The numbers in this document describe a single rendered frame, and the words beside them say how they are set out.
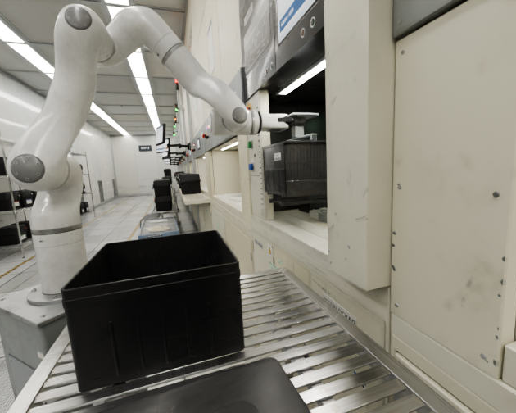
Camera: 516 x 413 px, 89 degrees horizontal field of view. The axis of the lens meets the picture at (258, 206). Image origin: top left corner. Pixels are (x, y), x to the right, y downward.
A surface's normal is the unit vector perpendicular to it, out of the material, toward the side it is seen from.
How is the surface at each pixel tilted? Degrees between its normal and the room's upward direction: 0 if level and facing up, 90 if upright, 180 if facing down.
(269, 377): 0
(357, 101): 90
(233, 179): 90
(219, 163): 90
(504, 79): 90
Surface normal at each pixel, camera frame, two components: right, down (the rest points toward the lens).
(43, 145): 0.50, -0.30
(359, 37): -0.95, 0.10
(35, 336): -0.45, 0.15
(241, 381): -0.05, -0.99
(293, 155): 0.31, 0.12
